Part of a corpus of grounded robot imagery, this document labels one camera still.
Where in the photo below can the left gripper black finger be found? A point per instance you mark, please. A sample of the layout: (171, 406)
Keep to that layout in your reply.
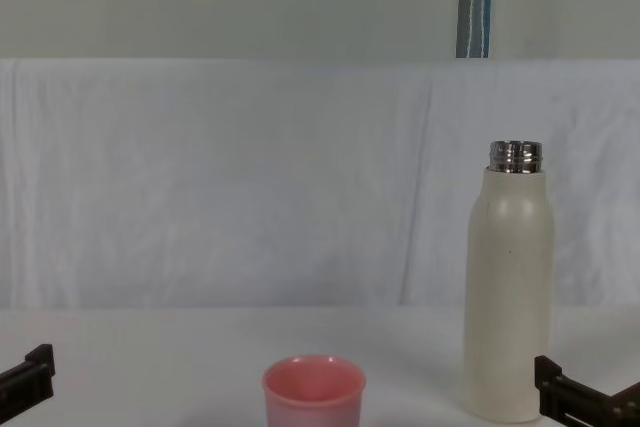
(40, 372)

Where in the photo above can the cream vacuum bottle steel neck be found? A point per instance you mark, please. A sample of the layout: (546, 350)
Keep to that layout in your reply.
(510, 287)

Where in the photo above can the white table cloth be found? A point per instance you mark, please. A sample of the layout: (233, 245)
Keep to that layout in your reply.
(165, 372)

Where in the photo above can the white backdrop cloth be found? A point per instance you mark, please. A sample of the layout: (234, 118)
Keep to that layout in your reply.
(225, 182)

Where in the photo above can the grey striped post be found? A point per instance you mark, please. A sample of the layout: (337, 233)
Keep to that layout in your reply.
(474, 2)

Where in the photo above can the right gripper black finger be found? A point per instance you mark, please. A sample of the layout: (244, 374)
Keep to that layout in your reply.
(552, 387)

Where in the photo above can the pink cup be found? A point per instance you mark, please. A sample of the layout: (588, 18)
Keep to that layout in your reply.
(312, 397)

